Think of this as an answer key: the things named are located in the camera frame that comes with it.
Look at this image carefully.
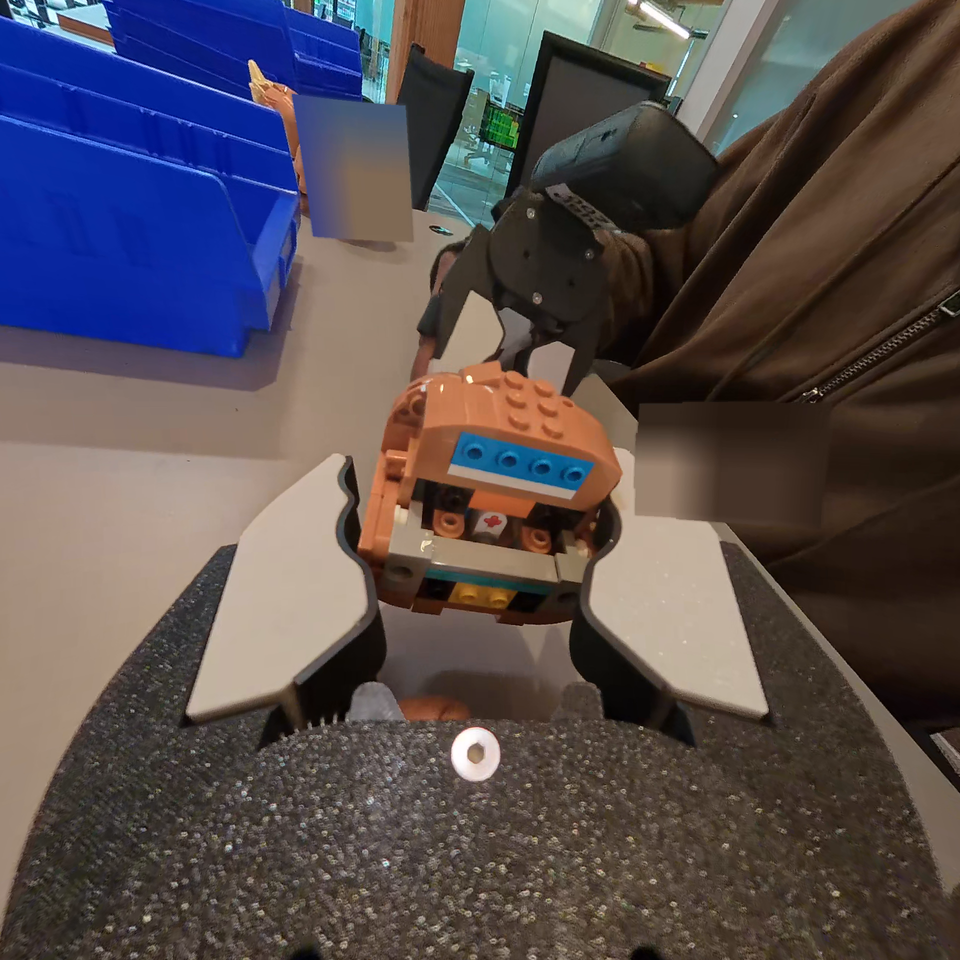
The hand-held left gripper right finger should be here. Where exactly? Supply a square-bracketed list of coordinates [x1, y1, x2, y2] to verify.
[568, 501, 771, 727]

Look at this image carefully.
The person's right forearm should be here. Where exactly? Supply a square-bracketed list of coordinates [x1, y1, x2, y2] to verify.
[596, 225, 751, 376]

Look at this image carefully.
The black framed monitor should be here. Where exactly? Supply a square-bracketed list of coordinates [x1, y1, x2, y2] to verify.
[517, 30, 674, 204]

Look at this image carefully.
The tan lego creature model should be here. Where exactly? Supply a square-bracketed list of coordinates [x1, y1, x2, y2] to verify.
[247, 60, 309, 211]

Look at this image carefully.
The brown lego head model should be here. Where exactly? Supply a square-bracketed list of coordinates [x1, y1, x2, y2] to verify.
[358, 361, 624, 627]

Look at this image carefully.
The stack of blue bins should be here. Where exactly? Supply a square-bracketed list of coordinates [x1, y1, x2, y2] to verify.
[101, 0, 365, 102]

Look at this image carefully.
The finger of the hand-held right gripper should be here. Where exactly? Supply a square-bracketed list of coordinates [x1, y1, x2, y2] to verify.
[498, 309, 582, 399]
[437, 288, 502, 374]

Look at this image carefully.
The wooden building column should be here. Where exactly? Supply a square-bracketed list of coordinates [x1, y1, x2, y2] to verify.
[386, 0, 466, 106]

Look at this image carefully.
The blue plastic parts bin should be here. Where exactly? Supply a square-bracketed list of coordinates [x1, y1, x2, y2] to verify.
[0, 112, 301, 355]

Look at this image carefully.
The person's brown jacket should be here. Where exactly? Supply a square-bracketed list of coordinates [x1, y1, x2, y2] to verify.
[637, 0, 960, 744]

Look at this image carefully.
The person's right hand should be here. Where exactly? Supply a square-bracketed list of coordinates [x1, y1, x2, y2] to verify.
[411, 240, 470, 385]

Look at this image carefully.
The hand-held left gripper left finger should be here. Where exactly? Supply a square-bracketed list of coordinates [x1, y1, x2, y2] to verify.
[185, 453, 387, 729]

